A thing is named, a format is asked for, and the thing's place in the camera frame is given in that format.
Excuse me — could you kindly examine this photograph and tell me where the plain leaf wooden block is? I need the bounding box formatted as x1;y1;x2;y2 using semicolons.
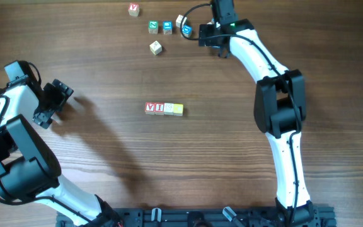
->
176;15;187;28

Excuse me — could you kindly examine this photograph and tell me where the plain wooden block lowest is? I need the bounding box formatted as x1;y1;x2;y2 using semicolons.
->
163;103;175;115

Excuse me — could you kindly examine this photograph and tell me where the violin picture wooden block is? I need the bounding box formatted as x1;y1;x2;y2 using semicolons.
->
149;40;163;55

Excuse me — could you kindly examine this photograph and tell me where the yellow wooden block front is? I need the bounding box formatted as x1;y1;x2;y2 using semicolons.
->
173;103;184;116

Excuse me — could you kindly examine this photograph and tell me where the green Z wooden block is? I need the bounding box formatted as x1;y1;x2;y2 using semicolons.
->
148;20;159;34

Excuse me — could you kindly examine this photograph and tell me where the blue D wooden block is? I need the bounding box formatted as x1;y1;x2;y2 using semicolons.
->
181;25;192;39

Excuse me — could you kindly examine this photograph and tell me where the red A wooden block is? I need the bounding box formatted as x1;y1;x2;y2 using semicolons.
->
144;102;155;115

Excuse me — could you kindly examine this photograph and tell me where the blue letter wooden block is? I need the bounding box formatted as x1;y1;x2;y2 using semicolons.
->
163;21;173;35

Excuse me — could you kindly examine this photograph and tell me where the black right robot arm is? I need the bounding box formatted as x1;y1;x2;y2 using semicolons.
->
198;1;313;226

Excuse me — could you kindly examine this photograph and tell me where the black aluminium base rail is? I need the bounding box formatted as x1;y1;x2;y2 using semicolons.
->
55;206;337;227

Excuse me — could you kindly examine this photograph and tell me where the red Y wooden block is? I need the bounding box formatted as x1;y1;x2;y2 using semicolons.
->
128;3;140;17

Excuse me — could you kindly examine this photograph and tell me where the red I wooden block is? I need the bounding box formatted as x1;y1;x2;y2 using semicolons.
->
154;103;164;115

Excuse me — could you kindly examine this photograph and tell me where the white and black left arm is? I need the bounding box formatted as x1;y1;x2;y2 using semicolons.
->
0;61;124;226

